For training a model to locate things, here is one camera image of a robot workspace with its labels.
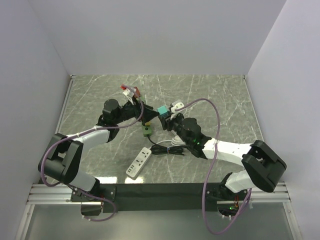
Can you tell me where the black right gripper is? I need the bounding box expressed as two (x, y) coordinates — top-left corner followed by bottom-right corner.
(158, 110), (191, 146)

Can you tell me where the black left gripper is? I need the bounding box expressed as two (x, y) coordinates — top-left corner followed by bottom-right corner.
(114, 95), (160, 124)

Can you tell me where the teal plug adapter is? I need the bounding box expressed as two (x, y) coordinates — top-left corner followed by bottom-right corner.
(156, 105), (170, 118)

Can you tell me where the green power strip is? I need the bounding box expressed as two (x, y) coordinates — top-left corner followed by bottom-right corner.
(141, 98), (153, 138)

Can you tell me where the white power strip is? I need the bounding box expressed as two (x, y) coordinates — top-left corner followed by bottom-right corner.
(126, 147), (152, 180)

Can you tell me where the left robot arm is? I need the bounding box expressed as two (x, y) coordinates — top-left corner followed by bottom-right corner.
(38, 98), (159, 201)

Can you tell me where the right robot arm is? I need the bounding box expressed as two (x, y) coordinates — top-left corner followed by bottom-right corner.
(158, 113), (287, 200)

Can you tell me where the red plug adapter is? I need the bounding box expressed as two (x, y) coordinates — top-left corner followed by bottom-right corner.
(134, 86), (141, 97)

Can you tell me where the black base beam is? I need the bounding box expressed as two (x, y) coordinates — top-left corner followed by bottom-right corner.
(69, 183), (251, 215)

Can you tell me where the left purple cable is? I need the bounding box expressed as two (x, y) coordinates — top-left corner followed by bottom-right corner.
(39, 86), (146, 222)

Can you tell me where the purple cable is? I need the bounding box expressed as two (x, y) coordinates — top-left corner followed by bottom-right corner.
(174, 98), (253, 236)
(39, 86), (146, 222)

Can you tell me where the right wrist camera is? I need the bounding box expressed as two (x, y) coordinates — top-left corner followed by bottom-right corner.
(170, 100), (185, 119)

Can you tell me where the white coiled cable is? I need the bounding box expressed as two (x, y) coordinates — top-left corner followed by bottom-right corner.
(149, 136), (186, 148)

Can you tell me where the black coiled cable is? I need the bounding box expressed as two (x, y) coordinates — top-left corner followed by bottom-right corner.
(147, 136), (193, 157)

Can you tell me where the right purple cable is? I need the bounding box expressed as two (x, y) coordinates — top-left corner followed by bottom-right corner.
(174, 98), (253, 236)

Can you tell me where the aluminium frame rail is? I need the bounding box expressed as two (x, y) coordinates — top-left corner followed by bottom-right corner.
(26, 182), (291, 205)

